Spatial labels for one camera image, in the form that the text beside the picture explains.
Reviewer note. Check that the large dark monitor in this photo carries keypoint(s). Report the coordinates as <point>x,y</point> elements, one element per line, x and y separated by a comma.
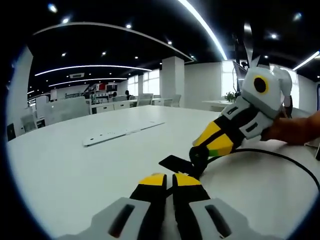
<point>247,45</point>

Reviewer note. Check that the white desk partition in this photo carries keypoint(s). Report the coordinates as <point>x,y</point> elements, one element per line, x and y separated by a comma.
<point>67,110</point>

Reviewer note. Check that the ceiling air vent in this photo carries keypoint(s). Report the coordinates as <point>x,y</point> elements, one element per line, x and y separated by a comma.
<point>77,75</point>

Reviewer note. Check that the green potted plant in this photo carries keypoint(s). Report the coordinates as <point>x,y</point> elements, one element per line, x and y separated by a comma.
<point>230,97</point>

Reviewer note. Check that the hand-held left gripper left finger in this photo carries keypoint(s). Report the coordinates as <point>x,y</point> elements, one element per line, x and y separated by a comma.
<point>147,197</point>

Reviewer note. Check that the white pillar beside windows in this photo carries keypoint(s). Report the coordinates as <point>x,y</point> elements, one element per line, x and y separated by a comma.
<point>172,82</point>

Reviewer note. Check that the long bright ceiling light strip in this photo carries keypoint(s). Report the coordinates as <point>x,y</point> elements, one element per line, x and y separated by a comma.
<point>207,26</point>

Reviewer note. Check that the white low cabinet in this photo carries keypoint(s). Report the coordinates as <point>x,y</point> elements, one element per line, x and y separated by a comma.
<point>102,109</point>

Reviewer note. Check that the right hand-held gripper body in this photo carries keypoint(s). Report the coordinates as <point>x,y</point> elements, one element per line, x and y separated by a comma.
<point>275,87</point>

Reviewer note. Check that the shelving with goods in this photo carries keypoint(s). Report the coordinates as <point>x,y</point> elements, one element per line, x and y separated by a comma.
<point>100,93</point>

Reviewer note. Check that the white flat strip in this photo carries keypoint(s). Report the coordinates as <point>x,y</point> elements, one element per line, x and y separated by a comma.
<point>112,136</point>

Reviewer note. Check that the person's right hand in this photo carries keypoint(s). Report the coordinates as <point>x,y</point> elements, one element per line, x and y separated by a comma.
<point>282,130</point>

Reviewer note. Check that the short ceiling light strip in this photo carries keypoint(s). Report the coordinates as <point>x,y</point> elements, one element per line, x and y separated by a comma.
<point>100,79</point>

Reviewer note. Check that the white pillar with small sign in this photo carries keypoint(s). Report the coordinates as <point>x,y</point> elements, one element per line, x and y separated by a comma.
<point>21,95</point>

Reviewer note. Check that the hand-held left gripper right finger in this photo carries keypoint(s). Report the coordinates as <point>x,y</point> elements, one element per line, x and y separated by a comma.
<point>190,200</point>

